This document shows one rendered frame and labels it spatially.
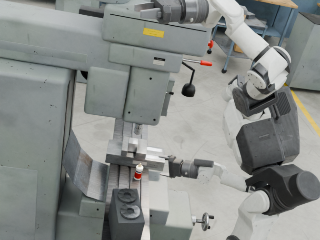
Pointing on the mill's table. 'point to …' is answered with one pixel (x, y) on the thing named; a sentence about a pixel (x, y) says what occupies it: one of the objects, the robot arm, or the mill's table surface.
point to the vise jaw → (141, 149)
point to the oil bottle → (138, 172)
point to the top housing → (152, 31)
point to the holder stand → (125, 215)
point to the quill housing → (145, 95)
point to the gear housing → (145, 57)
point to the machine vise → (129, 159)
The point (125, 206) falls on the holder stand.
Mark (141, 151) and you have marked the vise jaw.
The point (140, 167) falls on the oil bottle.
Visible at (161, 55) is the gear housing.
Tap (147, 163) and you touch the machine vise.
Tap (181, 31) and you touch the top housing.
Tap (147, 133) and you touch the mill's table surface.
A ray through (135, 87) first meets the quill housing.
